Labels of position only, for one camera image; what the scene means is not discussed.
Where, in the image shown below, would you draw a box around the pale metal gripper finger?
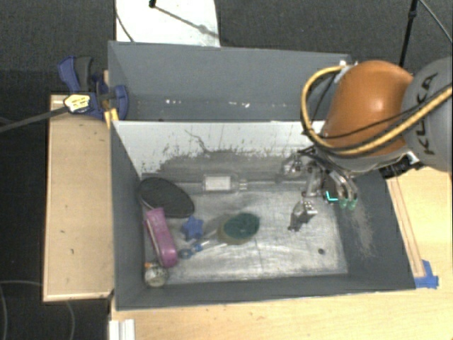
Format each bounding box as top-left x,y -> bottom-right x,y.
294,200 -> 319,232
287,201 -> 306,231

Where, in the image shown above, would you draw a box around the grey metal bin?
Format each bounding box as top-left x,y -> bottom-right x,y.
107,40 -> 417,311

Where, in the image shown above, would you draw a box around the blue star-shaped knob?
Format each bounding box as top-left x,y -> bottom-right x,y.
180,215 -> 205,241

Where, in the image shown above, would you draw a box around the black oval case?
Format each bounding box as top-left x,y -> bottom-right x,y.
137,176 -> 196,220

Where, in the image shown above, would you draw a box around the purple flat box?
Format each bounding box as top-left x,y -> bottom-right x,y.
142,207 -> 178,269

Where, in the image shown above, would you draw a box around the clear glass ball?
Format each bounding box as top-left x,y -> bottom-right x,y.
143,261 -> 170,288

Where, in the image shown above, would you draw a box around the pale wood board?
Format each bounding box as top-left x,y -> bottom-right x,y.
42,93 -> 115,302

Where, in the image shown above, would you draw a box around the black cylinder on white bracket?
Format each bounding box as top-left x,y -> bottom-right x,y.
379,150 -> 423,179

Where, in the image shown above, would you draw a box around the blue-handled small tool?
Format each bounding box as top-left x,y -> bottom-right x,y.
177,239 -> 228,260

